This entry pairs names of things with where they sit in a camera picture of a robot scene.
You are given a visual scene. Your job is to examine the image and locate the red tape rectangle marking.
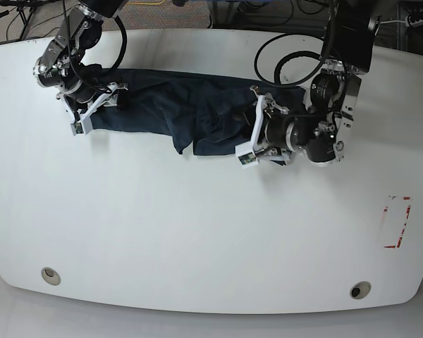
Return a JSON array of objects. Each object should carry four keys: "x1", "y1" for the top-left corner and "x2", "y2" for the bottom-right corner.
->
[{"x1": 380, "y1": 195, "x2": 412, "y2": 249}]

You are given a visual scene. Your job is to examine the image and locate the table grommet hole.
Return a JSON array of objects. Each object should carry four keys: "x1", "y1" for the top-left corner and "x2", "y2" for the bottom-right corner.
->
[
  {"x1": 350, "y1": 281, "x2": 372, "y2": 300},
  {"x1": 41, "y1": 268, "x2": 61, "y2": 286}
]

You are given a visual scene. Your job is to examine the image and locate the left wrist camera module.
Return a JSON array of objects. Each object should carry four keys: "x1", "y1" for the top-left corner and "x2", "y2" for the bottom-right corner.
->
[{"x1": 235, "y1": 142, "x2": 259, "y2": 169}]

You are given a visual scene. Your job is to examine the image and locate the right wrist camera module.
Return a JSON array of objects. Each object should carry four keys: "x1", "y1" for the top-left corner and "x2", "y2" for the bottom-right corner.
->
[{"x1": 70, "y1": 118, "x2": 93, "y2": 136}]

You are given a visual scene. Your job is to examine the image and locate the white power strip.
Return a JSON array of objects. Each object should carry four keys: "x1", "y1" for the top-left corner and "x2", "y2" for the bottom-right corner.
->
[{"x1": 405, "y1": 8, "x2": 423, "y2": 27}]

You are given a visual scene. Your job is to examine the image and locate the dark navy t-shirt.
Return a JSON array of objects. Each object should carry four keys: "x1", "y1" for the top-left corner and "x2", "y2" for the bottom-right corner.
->
[{"x1": 91, "y1": 69, "x2": 305, "y2": 156}]

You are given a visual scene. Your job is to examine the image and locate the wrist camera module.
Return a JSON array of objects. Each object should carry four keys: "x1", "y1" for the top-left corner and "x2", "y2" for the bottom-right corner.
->
[
  {"x1": 70, "y1": 118, "x2": 93, "y2": 136},
  {"x1": 235, "y1": 142, "x2": 259, "y2": 169}
]

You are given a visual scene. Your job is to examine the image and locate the left table grommet hole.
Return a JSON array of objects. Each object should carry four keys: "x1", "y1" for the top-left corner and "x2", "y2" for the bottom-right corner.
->
[{"x1": 41, "y1": 268, "x2": 61, "y2": 286}]

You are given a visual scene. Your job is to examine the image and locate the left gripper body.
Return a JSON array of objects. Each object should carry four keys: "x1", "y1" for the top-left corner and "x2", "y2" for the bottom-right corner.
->
[{"x1": 249, "y1": 85, "x2": 293, "y2": 165}]

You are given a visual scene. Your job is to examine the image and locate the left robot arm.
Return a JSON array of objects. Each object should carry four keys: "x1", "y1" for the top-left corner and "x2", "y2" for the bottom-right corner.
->
[{"x1": 235, "y1": 1, "x2": 380, "y2": 168}]

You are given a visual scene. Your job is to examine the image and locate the right table grommet hole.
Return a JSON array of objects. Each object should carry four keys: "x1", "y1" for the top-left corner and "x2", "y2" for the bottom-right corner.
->
[{"x1": 350, "y1": 281, "x2": 372, "y2": 300}]

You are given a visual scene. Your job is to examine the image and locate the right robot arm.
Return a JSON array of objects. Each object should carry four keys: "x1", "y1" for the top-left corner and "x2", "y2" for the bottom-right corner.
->
[{"x1": 33, "y1": 1, "x2": 128, "y2": 135}]

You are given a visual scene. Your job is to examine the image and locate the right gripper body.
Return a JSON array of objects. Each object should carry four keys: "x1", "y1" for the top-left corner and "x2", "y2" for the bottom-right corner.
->
[{"x1": 56, "y1": 82, "x2": 128, "y2": 125}]

